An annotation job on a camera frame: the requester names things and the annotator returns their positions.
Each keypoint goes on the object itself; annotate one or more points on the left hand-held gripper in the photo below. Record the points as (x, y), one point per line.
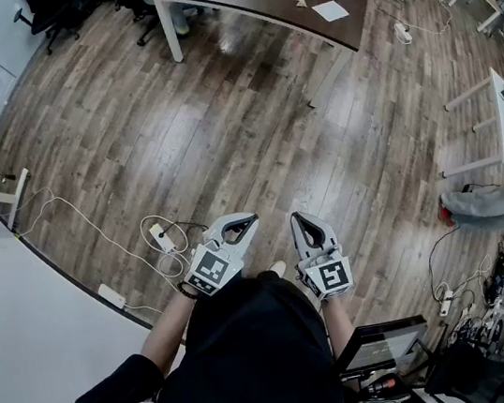
(213, 270)

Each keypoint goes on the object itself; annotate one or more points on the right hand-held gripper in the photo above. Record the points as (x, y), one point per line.
(330, 278)

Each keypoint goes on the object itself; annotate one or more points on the person's left forearm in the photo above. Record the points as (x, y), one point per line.
(167, 328)

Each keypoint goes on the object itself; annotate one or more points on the person's right forearm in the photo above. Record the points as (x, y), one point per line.
(340, 324)

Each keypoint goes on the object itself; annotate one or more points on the person's beige shoe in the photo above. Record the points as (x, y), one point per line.
(277, 267)

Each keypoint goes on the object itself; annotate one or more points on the white power strip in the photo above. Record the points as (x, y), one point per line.
(403, 33)
(162, 238)
(111, 296)
(445, 305)

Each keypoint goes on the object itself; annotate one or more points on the black chest monitor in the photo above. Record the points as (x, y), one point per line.
(384, 345)

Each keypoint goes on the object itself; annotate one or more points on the person's black shirt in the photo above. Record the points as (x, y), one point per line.
(249, 362)

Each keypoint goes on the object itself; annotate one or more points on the white paper sheet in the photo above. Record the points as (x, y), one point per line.
(331, 11)

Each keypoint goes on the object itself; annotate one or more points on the black chest rig mount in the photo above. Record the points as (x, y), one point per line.
(381, 389)

